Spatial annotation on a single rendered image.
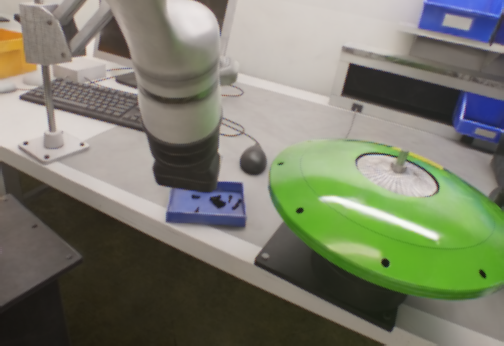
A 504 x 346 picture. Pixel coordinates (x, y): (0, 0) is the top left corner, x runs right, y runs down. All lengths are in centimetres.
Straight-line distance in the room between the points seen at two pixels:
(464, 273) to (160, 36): 33
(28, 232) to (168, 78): 49
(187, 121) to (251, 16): 117
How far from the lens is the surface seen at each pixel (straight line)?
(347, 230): 36
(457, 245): 40
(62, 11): 67
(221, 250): 53
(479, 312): 61
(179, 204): 61
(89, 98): 99
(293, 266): 52
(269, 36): 142
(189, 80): 26
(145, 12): 21
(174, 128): 30
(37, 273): 62
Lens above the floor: 128
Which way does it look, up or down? 26 degrees down
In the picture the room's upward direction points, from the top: 9 degrees clockwise
